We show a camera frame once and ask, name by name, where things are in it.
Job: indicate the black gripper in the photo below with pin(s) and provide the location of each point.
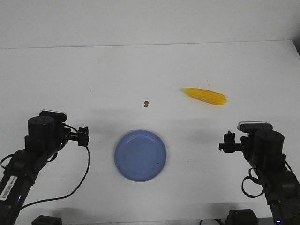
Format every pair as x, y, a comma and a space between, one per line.
81, 135
229, 144

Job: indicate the yellow corn cob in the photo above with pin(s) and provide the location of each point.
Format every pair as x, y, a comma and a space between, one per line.
207, 96

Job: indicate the blue round plate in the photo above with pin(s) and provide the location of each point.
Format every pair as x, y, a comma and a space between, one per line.
140, 155

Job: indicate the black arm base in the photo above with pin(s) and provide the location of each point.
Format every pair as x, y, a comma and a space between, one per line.
47, 220
241, 217

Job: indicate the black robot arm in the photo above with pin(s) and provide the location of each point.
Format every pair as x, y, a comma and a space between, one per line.
47, 135
262, 149

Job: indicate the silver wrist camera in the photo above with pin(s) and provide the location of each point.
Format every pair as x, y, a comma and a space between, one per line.
245, 126
59, 117

